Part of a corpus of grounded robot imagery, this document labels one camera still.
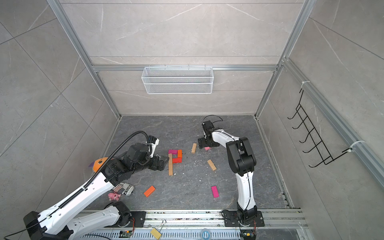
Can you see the red block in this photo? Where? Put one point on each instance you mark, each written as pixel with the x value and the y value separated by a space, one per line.
pixel 177 160

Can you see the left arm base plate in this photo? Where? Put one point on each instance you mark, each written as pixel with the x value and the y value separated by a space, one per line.
pixel 136 219

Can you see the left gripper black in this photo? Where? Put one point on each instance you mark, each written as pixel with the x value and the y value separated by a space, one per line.
pixel 156 166

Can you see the white wire mesh basket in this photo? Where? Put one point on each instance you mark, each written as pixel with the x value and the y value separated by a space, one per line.
pixel 178 80

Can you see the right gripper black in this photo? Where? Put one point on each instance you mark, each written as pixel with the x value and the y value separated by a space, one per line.
pixel 203 143

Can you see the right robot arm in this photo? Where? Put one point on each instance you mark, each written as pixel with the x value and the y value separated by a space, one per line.
pixel 242 162

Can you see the yellow tag with clip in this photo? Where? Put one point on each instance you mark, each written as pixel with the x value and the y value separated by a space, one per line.
pixel 156 232

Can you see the black wire hook rack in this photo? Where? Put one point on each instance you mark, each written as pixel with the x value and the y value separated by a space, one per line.
pixel 313 136

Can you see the tape roll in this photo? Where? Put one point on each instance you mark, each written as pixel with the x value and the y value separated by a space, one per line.
pixel 206 234

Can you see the pink pig toy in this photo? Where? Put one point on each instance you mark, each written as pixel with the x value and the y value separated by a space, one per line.
pixel 114 196

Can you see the wooden block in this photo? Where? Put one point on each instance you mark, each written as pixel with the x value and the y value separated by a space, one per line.
pixel 193 151
pixel 170 159
pixel 212 165
pixel 171 169

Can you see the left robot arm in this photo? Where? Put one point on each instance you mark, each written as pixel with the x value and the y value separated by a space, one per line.
pixel 135 153

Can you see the orange plush toy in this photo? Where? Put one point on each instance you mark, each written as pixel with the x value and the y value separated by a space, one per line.
pixel 96 165

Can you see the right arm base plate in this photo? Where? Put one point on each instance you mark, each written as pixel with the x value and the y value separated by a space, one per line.
pixel 232 219

